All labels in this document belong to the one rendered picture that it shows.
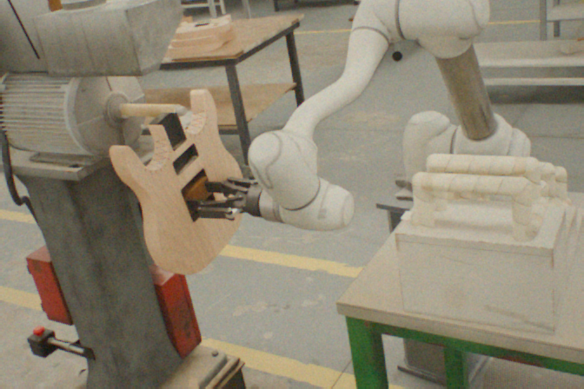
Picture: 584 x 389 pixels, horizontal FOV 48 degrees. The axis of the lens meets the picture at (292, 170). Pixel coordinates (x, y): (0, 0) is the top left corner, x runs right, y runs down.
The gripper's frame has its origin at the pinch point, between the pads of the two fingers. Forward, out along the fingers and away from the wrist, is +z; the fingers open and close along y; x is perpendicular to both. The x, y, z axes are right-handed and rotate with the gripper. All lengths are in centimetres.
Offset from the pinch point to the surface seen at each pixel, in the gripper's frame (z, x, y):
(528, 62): 6, -133, 353
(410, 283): -60, -3, -15
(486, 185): -75, 16, -10
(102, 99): 26.0, 23.8, 5.3
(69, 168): 38.4, 8.1, -4.0
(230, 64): 136, -52, 190
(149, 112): 12.9, 19.4, 6.7
